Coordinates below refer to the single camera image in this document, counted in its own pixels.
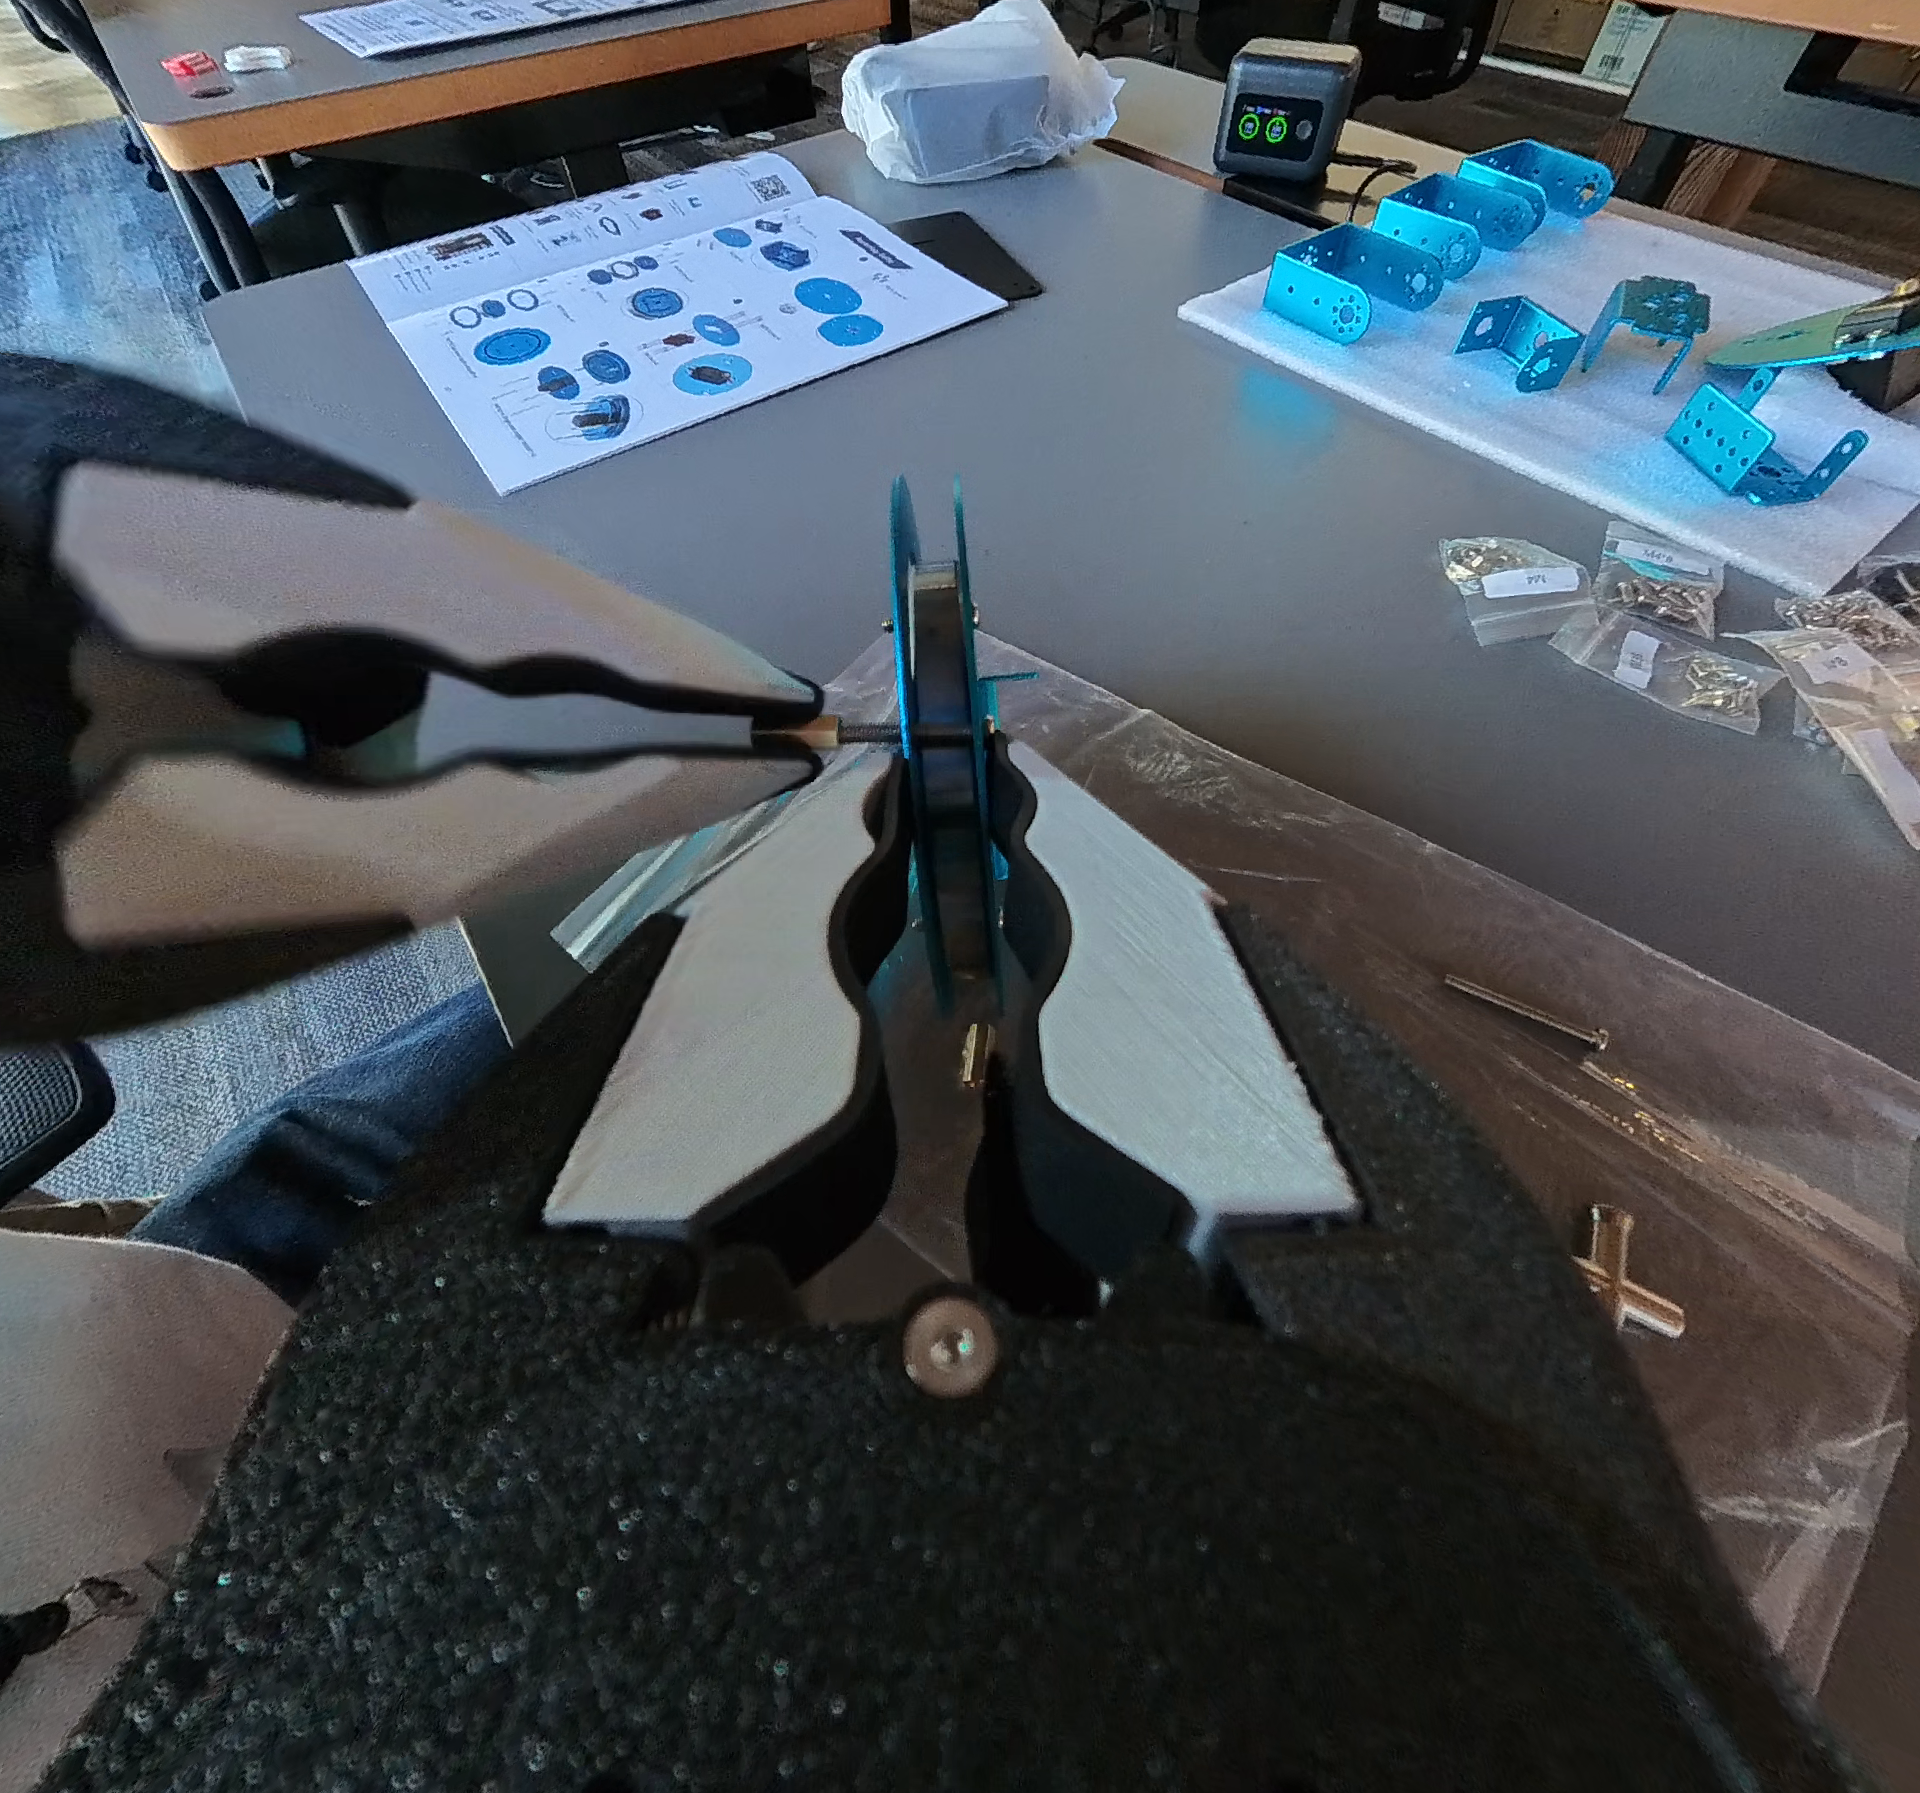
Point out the brass cross standoffs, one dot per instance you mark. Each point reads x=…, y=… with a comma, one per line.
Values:
x=1629, y=1284

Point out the printed paper sheet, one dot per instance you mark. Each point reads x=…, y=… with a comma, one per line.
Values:
x=525, y=8

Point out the small white part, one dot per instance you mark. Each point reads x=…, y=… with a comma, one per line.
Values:
x=259, y=57

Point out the blue oval metal plate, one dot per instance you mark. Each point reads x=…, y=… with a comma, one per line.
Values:
x=1787, y=341

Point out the small blue angle bracket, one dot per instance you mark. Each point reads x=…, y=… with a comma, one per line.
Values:
x=1515, y=331

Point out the black office chair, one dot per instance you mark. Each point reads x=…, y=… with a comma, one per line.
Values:
x=194, y=203

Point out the white wrapped grey bundle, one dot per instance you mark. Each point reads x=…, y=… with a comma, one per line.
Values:
x=975, y=98

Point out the dark device with green display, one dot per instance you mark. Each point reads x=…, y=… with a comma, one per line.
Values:
x=1298, y=69

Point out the pile of small screw bags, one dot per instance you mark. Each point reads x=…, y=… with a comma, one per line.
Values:
x=1515, y=579

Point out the stack of cardboard boxes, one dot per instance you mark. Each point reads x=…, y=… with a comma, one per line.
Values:
x=1576, y=24

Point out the white foam sheet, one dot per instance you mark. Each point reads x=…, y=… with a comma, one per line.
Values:
x=1350, y=370

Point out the large clear plastic bag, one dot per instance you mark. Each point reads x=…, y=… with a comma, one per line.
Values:
x=1502, y=923

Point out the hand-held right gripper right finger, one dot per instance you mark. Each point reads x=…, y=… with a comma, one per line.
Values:
x=1184, y=1057

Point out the black flat plate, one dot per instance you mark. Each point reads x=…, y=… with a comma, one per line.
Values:
x=982, y=256

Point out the blue round turntable base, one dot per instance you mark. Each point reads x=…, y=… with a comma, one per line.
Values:
x=945, y=713

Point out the long silver bolt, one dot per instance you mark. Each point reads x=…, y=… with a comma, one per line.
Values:
x=1522, y=1014

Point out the small red part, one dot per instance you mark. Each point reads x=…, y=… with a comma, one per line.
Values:
x=193, y=69

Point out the blue U-shaped servo bracket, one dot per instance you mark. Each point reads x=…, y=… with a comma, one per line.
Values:
x=1320, y=269
x=1529, y=173
x=1425, y=212

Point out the open instruction booklet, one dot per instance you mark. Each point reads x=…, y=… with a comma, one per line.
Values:
x=452, y=293

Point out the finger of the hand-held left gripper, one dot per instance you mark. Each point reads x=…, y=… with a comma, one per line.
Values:
x=375, y=579
x=300, y=849

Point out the wide blue perforated bracket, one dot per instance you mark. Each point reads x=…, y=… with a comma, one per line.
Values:
x=1719, y=436

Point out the teal multi-hole metal bracket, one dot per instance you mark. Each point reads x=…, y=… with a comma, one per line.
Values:
x=1650, y=307

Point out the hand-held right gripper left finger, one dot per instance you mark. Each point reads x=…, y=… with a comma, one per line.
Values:
x=721, y=1043

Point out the brass standoff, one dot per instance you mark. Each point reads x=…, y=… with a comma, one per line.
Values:
x=980, y=1057
x=795, y=738

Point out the black servo motor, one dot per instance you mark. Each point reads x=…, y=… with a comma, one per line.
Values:
x=1883, y=377

